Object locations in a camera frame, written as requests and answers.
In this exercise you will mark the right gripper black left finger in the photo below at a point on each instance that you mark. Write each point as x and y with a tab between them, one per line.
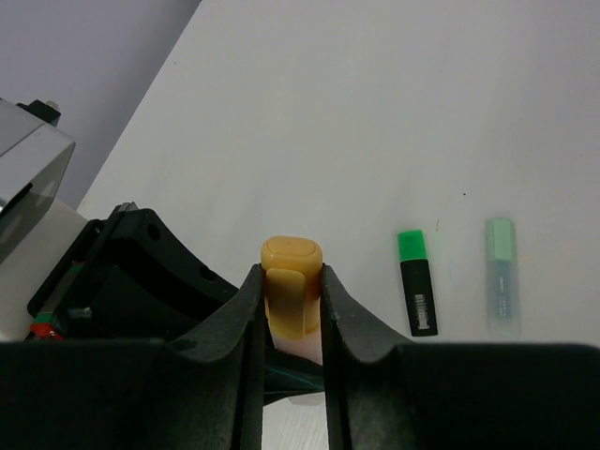
202	391

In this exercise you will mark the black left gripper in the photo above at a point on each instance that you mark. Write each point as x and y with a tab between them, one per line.
155	287

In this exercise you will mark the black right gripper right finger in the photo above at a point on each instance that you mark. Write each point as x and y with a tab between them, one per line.
384	391

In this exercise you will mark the dark green highlighter pen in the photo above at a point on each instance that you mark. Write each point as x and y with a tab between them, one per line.
419	298

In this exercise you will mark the orange pen cap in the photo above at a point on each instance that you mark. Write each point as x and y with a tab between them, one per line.
292	272

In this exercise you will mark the translucent green highlighter pen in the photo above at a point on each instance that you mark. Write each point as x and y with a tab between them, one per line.
502	300

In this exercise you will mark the bright green pen cap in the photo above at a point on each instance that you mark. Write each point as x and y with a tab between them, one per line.
411	246

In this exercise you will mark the orange highlighter pen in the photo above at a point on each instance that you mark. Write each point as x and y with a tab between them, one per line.
309	347

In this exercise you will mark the pale green pen cap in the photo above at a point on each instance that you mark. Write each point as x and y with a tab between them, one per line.
500	239

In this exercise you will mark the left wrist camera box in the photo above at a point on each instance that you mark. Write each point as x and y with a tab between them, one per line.
36	228

